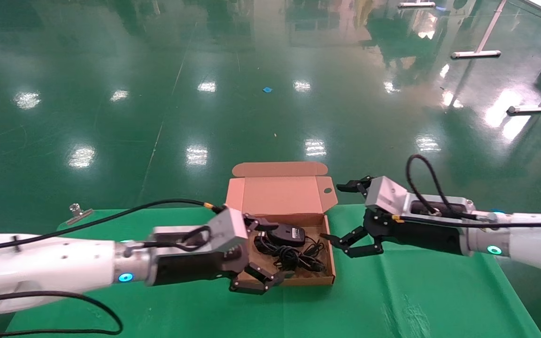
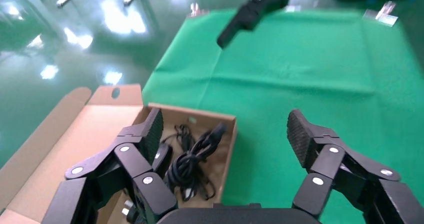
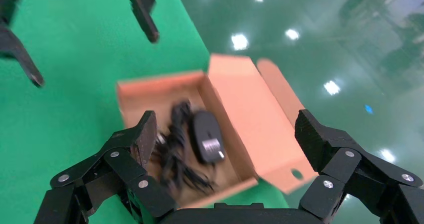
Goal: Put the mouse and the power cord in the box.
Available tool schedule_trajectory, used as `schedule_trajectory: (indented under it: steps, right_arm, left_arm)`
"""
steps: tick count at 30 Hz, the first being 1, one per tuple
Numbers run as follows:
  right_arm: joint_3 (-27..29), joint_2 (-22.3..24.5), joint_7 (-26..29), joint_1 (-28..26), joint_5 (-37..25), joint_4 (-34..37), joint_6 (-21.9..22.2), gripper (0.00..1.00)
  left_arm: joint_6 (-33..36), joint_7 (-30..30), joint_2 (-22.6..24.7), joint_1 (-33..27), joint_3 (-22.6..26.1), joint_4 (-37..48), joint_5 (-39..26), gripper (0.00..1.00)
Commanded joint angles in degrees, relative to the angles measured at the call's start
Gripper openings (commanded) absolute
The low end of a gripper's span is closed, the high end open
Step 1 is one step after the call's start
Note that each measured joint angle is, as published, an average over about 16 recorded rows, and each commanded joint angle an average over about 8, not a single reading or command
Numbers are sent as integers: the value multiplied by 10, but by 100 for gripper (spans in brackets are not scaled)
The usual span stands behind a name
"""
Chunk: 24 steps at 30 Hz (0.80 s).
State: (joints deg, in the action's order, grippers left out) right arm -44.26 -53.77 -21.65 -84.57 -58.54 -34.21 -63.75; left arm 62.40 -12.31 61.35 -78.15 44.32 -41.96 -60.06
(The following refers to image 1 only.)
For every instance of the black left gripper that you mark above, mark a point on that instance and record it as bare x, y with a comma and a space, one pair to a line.
195, 267

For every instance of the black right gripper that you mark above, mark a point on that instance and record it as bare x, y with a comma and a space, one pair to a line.
421, 234

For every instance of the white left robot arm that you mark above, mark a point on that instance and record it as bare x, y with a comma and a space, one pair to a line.
50, 265

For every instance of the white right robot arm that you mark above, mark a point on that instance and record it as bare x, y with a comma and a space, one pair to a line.
533, 244

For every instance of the open brown cardboard box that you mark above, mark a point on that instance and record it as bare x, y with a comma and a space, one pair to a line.
280, 195

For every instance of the green table cloth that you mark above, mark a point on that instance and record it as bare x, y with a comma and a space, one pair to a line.
369, 300

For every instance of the silver binder clip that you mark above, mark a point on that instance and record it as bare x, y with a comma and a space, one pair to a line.
79, 216

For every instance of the white table foot bar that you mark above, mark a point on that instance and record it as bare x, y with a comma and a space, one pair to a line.
416, 5

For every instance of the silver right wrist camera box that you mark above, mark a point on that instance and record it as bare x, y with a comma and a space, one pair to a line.
385, 195

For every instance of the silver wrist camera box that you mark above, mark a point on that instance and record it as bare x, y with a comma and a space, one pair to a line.
228, 230
385, 195

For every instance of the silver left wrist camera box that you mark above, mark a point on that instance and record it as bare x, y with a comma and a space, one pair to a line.
228, 230

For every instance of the white table leg frame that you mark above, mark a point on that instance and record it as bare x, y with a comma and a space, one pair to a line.
475, 55
538, 110

